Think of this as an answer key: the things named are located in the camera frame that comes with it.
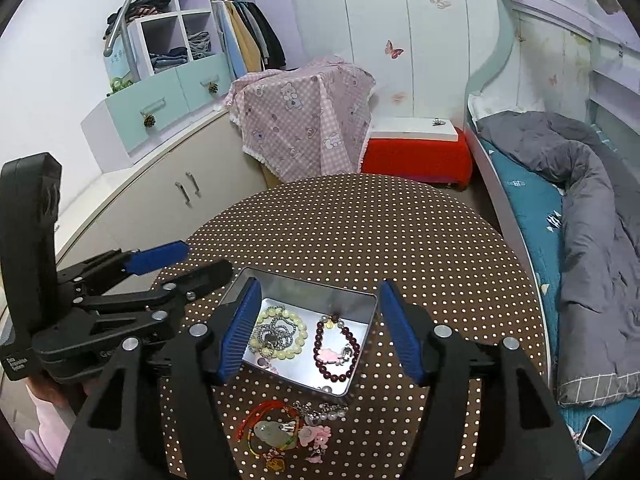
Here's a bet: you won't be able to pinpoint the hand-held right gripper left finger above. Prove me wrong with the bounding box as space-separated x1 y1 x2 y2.
57 277 263 480

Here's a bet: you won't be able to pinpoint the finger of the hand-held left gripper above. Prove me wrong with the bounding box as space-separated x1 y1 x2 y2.
57 241 191 293
75 259 234 323

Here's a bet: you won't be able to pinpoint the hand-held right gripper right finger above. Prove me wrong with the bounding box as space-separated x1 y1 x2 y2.
378 280 586 480

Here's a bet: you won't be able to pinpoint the silver chain necklace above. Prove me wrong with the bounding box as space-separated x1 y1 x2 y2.
251 305 301 352

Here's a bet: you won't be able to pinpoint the cream bead bracelet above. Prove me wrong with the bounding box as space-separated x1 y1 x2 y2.
248 307 307 360

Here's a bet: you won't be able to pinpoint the rectangular metal tin box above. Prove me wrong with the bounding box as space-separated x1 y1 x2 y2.
217 266 379 400

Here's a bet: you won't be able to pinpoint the dark red bead bracelet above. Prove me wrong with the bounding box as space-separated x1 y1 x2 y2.
314 316 362 382

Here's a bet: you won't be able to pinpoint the person's left forearm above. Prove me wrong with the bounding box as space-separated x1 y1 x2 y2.
22 392 73 476

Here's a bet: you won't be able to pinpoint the person's left hand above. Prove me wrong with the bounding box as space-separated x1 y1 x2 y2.
27 379 101 411

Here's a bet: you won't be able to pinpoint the cream low cabinet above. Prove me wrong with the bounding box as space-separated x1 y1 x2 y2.
50 107 271 281

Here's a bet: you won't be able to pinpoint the round table polka-dot cloth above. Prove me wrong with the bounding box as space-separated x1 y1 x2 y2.
155 172 551 480

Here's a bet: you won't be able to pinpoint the pink charm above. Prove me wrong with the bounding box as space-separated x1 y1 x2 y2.
300 425 332 463

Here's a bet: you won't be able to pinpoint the lilac shelf unit mint drawers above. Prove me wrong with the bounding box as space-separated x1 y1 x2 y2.
81 0 251 173

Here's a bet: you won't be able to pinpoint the teal bed sheet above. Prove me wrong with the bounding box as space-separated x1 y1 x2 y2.
487 147 640 471

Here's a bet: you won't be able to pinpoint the pink bear print cloth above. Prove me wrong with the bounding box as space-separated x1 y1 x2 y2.
227 56 377 181

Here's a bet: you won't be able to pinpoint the mint storage box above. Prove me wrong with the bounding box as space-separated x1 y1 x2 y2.
103 50 134 86

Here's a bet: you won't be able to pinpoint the folded blue jeans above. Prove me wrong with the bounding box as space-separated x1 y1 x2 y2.
150 47 189 69

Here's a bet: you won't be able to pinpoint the white board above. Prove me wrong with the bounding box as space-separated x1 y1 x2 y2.
368 116 460 142

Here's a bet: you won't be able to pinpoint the folded grey clothes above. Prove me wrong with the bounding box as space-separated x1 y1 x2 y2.
187 31 212 59

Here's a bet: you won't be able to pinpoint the white smartphone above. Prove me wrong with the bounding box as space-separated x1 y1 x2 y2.
580 415 612 456

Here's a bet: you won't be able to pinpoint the grey duvet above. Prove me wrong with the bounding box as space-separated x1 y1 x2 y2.
475 110 640 406

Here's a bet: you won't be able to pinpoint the row of hanging clothes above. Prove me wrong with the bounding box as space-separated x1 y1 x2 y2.
217 0 287 81

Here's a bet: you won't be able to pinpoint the pile of dark clothes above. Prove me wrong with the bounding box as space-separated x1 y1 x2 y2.
106 0 172 38

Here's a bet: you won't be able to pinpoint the white wardrobe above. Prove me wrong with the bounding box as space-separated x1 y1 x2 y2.
282 0 501 131

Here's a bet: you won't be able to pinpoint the jade pendant on red cord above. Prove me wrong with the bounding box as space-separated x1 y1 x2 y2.
235 400 306 460

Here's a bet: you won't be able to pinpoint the curved metal rail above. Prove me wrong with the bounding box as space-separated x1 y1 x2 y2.
102 0 157 58

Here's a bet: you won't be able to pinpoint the mint bunk bed frame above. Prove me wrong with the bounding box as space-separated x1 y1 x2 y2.
465 0 640 480

